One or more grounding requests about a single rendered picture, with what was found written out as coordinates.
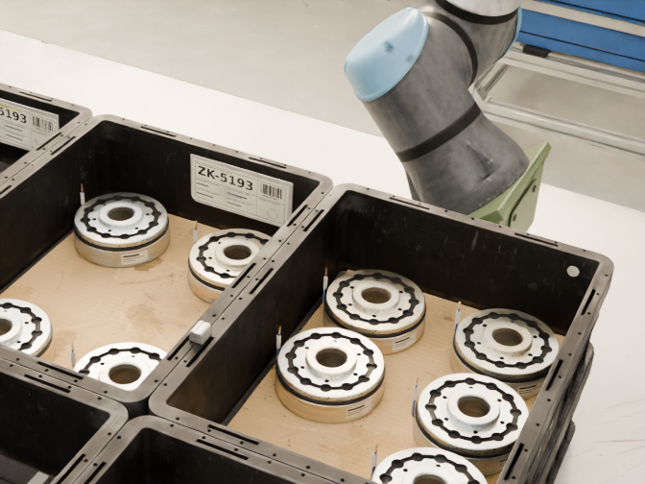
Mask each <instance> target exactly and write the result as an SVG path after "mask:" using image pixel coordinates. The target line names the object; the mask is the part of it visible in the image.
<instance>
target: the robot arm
mask: <svg viewBox="0 0 645 484"><path fill-rule="evenodd" d="M521 1H522V0H422V2H421V4H420V6H419V8H418V9H416V8H407V9H404V10H402V11H399V12H397V13H395V14H393V15H392V16H390V17H388V18H387V19H386V20H384V21H383V22H381V23H380V24H379V25H377V26H376V27H375V28H374V29H373V30H372V31H371V32H370V33H368V34H366V35H365V36H364V37H363V38H362V39H361V40H360V41H359V42H358V43H357V44H356V45H355V46H354V47H353V48H352V50H351V51H350V52H349V54H348V55H347V57H346V60H345V65H344V70H345V74H346V77H347V79H348V80H349V82H350V84H351V86H352V87H353V92H354V94H355V96H356V97H357V99H359V100H360V101H361V102H362V103H363V105H364V107H365V108H366V110H367V111H368V113H369V114H370V116H371V118H372V119H373V121H374V123H375V124H376V126H377V127H378V129H379V130H380V132H382V134H383V136H384V137H385V139H386V140H387V142H388V143H389V145H390V146H391V148H392V149H393V151H394V153H395V154H396V156H397V158H398V159H399V161H400V162H401V164H402V166H403V168H404V171H405V175H406V178H407V182H408V185H409V189H410V193H411V196H412V200H414V201H418V202H421V203H425V204H428V205H431V206H437V207H440V208H444V209H447V210H451V211H454V212H458V213H461V214H464V215H468V214H470V213H472V212H474V211H476V210H477V209H479V208H481V207H482V206H485V205H486V204H488V203H489V202H491V201H492V200H494V199H495V198H497V197H498V196H499V195H501V194H502V193H503V192H505V191H506V190H507V189H508V188H510V187H511V186H512V185H513V184H514V183H515V182H516V181H517V180H518V179H519V178H520V177H521V176H522V175H523V174H524V173H525V171H526V170H527V168H528V166H529V164H530V160H529V159H528V158H527V156H526V155H525V153H524V151H523V150H522V148H521V147H520V146H519V145H518V144H517V143H516V142H515V141H514V140H513V139H511V138H510V137H509V136H508V135H507V134H505V133H504V132H503V131H502V130H500V129H499V128H498V127H497V126H496V125H494V124H493V123H492V122H491V121H490V120H489V119H488V118H487V117H486V116H485V115H484V113H483V112H482V111H481V109H480V108H479V106H478V105H477V103H476V101H475V100H474V98H473V97H472V95H471V93H470V92H469V90H468V89H469V88H470V86H471V85H472V84H473V83H475V82H476V81H477V80H478V79H479V78H480V77H481V76H482V75H483V74H484V73H485V72H486V71H487V70H488V69H489V68H490V67H491V66H492V65H493V64H495V63H496V62H498V61H499V60H500V59H502V58H503V57H504V56H505V55H506V53H507V52H508V51H509V50H510V48H511V47H512V45H513V43H514V41H515V39H516V37H517V35H518V33H519V30H520V26H521V19H522V12H521V6H520V4H521Z"/></svg>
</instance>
